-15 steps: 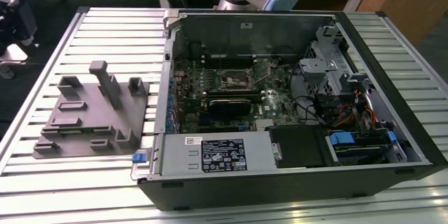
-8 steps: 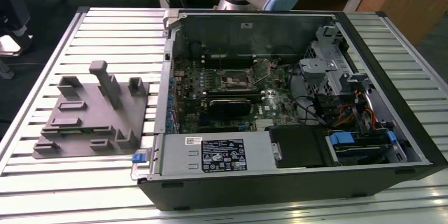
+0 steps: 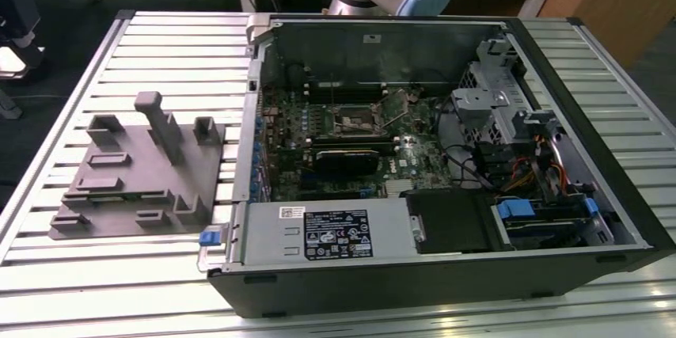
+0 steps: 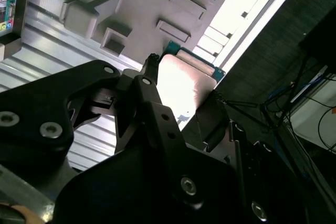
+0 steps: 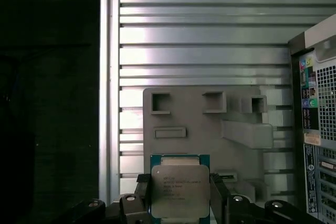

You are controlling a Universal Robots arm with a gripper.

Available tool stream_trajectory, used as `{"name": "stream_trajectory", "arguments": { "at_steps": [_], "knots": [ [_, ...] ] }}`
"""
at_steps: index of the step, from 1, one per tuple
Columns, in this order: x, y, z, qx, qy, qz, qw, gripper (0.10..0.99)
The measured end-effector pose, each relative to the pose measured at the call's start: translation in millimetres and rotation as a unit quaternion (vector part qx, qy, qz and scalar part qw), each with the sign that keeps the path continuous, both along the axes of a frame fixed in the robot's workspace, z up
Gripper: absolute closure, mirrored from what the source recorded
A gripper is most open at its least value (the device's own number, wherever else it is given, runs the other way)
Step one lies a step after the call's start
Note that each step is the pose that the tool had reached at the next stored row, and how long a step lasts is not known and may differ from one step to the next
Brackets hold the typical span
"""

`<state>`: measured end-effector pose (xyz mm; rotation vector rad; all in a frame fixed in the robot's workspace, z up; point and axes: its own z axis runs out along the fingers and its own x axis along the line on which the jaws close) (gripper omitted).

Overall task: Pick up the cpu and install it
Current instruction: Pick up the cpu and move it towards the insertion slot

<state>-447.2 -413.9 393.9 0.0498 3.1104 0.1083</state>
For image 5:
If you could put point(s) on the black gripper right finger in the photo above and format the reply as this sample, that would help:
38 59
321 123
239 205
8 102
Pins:
236 211

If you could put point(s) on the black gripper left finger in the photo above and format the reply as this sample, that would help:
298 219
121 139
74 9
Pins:
131 208

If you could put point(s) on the silver CPU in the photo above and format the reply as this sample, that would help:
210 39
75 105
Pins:
178 182

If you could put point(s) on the grey parts rack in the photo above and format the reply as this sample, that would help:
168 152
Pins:
191 129

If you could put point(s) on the black PC case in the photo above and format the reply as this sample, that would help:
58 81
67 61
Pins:
325 98

